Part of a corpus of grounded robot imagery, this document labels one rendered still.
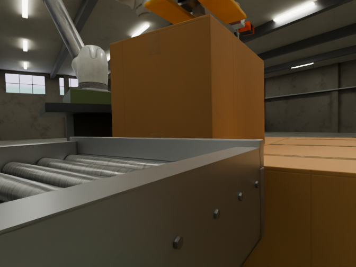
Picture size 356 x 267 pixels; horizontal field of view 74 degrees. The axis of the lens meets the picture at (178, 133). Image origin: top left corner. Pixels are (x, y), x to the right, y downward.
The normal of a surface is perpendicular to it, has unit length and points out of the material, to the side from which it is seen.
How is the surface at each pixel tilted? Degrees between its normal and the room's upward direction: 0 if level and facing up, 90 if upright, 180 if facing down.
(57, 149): 90
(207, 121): 90
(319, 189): 90
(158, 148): 90
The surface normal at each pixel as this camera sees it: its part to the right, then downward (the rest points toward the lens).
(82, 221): 0.82, 0.00
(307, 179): -0.57, 0.04
